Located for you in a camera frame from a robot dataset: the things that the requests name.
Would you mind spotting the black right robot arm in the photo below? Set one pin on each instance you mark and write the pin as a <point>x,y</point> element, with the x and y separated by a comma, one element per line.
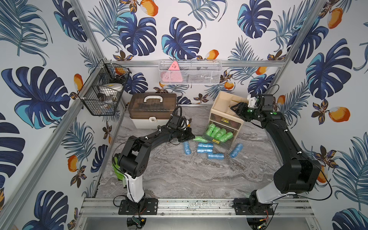
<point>298,172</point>

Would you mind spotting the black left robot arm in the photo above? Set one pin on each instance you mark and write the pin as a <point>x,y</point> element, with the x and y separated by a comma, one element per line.
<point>134,158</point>

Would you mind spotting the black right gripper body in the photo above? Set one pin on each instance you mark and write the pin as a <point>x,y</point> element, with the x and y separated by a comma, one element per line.
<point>247,113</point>

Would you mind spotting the pink triangle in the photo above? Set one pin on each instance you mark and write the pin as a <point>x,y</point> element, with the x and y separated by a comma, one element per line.
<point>173,74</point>

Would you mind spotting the beige drawer organizer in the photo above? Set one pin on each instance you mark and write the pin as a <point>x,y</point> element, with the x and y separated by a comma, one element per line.
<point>222,114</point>

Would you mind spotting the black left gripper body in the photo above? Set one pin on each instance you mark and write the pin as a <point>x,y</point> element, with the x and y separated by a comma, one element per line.
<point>185,135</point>

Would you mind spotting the green work glove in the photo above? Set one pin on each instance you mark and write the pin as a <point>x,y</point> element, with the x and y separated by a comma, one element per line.
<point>116,168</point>

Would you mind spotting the brown lidded storage box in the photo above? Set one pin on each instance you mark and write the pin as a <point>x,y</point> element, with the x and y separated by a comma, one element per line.
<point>149,110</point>

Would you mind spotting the clear wall tray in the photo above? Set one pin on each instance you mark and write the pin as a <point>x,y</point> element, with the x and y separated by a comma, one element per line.
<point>199,72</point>

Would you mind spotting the clear bottom drawer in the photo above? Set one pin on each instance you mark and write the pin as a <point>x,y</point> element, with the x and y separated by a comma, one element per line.
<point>227,145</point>

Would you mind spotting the green roll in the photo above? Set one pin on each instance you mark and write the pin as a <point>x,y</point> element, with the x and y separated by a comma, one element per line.
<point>200,139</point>
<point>226,137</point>
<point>210,129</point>
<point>215,131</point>
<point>220,134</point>

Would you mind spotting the white tape roll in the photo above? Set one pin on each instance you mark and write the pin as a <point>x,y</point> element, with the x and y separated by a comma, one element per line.
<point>111,88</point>

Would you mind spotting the blue roll top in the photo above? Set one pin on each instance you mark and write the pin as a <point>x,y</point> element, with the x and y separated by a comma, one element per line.
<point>206,145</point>

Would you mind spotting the black wire basket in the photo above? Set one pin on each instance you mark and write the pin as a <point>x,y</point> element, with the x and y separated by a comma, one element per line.
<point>99,104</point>

